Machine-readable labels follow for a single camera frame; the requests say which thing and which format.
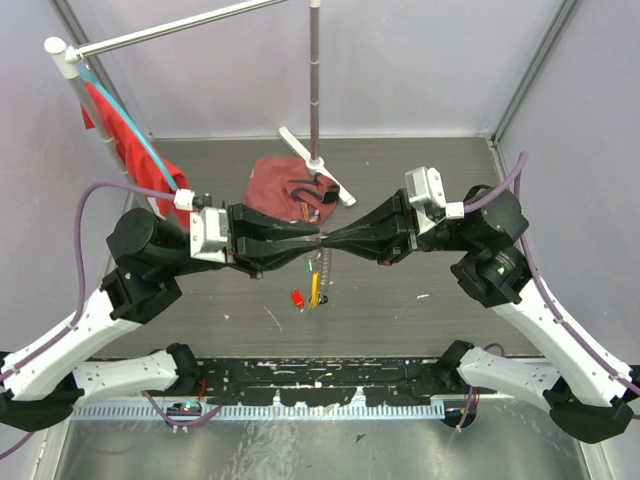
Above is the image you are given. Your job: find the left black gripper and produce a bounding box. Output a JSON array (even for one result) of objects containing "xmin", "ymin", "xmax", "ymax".
[{"xmin": 165, "ymin": 200, "xmax": 325, "ymax": 281}]

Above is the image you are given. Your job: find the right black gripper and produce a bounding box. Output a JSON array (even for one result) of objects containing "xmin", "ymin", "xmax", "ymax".
[{"xmin": 320, "ymin": 186, "xmax": 480, "ymax": 265}]

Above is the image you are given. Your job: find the keyring with yellow tag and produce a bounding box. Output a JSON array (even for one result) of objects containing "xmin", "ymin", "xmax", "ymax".
[{"xmin": 307, "ymin": 234, "xmax": 332, "ymax": 309}]

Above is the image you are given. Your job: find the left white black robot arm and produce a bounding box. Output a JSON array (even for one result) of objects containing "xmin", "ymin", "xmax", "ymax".
[{"xmin": 1, "ymin": 204, "xmax": 319, "ymax": 432}]

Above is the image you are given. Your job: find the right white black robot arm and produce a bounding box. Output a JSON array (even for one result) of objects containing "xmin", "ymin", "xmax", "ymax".
[{"xmin": 321, "ymin": 185, "xmax": 639, "ymax": 444}]

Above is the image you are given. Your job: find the maroon cloth bag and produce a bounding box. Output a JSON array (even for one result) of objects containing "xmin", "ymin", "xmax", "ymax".
[{"xmin": 243, "ymin": 157, "xmax": 340, "ymax": 225}]

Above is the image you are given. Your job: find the red tagged key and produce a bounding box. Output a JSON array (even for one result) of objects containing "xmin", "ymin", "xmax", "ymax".
[{"xmin": 290, "ymin": 289, "xmax": 306, "ymax": 310}]

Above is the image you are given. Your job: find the red hanging cloth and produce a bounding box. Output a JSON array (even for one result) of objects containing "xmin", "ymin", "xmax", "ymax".
[{"xmin": 80, "ymin": 81, "xmax": 192, "ymax": 231}]

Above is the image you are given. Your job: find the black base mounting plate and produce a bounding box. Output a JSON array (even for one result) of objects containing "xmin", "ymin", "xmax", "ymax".
[{"xmin": 182, "ymin": 357, "xmax": 469, "ymax": 407}]

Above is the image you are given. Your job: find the blue clothes hanger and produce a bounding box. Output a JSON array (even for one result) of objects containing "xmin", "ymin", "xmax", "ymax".
[{"xmin": 76, "ymin": 64, "xmax": 179, "ymax": 191}]

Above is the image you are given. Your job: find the white metal clothes rack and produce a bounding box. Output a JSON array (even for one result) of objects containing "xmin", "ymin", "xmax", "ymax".
[{"xmin": 43, "ymin": 0, "xmax": 357, "ymax": 216}]

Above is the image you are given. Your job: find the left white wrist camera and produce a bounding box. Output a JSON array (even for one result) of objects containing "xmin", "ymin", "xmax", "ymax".
[{"xmin": 173, "ymin": 189, "xmax": 230, "ymax": 264}]

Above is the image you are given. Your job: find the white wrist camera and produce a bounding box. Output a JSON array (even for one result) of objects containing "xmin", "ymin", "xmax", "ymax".
[
  {"xmin": 405, "ymin": 167, "xmax": 465, "ymax": 235},
  {"xmin": 173, "ymin": 189, "xmax": 230, "ymax": 264}
]

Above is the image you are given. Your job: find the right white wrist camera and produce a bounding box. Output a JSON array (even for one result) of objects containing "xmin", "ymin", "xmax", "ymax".
[{"xmin": 405, "ymin": 167, "xmax": 465, "ymax": 235}]

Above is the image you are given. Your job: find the white slotted cable duct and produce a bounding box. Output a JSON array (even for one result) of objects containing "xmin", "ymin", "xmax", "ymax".
[{"xmin": 71, "ymin": 397, "xmax": 446, "ymax": 421}]

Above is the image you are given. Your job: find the aluminium frame post right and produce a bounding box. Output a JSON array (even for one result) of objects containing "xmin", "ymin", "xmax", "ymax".
[{"xmin": 490, "ymin": 0, "xmax": 582, "ymax": 148}]

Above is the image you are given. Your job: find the aluminium frame post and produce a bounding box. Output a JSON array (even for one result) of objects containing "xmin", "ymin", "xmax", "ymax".
[
  {"xmin": 490, "ymin": 0, "xmax": 582, "ymax": 148},
  {"xmin": 46, "ymin": 0, "xmax": 153, "ymax": 137}
]

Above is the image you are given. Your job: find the aluminium frame post left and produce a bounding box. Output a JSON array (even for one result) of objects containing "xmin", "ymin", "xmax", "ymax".
[{"xmin": 46, "ymin": 0, "xmax": 153, "ymax": 137}]

